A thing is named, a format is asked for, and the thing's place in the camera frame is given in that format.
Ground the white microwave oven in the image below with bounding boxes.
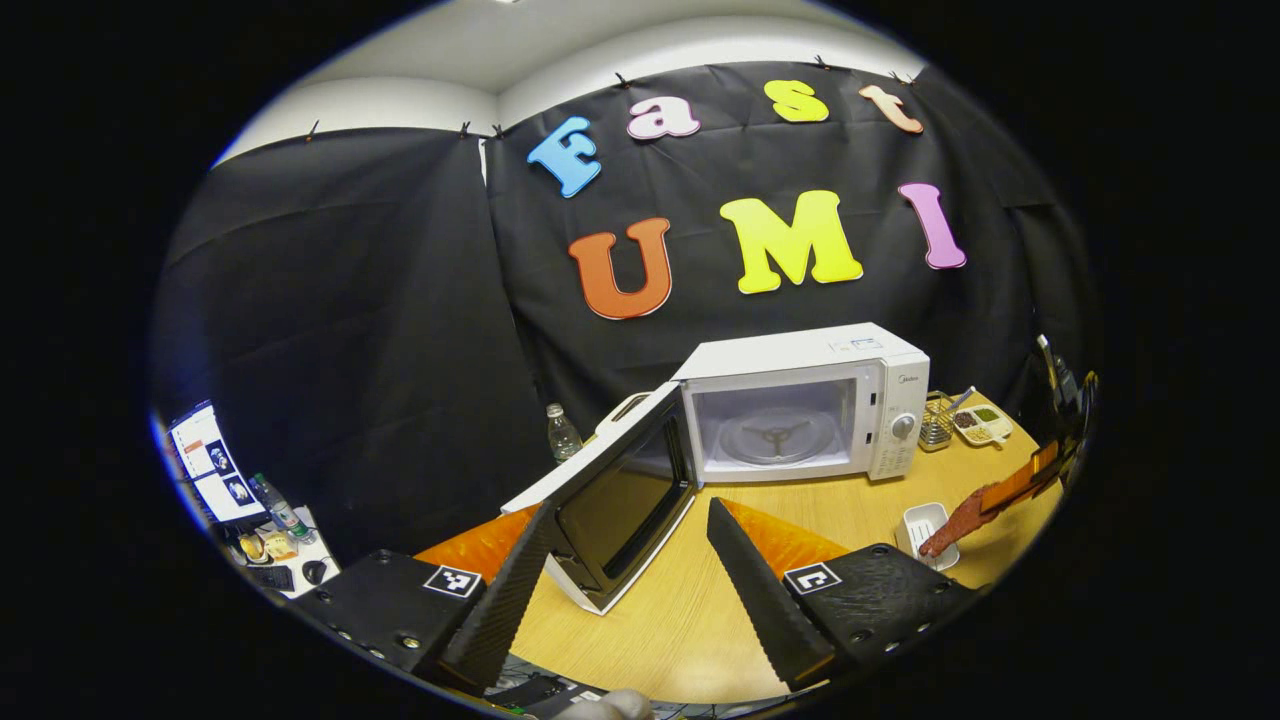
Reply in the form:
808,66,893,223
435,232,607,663
500,322,931,616

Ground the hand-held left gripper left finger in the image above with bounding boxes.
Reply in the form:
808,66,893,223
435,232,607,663
290,500,561,698

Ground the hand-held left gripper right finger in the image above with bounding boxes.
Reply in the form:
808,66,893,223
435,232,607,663
705,497,976,693

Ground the white side desk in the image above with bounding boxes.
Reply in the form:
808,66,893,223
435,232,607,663
215,505,343,601

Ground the white toaster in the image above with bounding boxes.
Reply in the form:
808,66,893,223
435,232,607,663
595,392,656,441

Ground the computer monitor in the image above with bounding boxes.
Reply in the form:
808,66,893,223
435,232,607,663
168,402,266,523

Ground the grey rounded object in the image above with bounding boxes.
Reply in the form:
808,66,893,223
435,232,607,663
553,688,656,720

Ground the black backdrop cloth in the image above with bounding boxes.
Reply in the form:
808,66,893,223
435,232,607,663
150,60,1101,566

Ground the glass turntable plate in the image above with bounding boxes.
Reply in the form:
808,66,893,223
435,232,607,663
718,408,841,467

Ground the brown meat strip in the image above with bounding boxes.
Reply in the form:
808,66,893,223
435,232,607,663
918,485,1001,558

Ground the white divided grain dish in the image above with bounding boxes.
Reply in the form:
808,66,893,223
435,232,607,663
952,403,1013,448

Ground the clear plastic water bottle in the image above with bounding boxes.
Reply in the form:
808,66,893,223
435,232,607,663
250,473,313,544
545,403,583,466

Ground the small white rectangular dish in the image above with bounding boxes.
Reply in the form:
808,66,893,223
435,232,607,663
902,502,961,571

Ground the metal wire basket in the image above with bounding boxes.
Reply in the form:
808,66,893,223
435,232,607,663
918,392,956,451

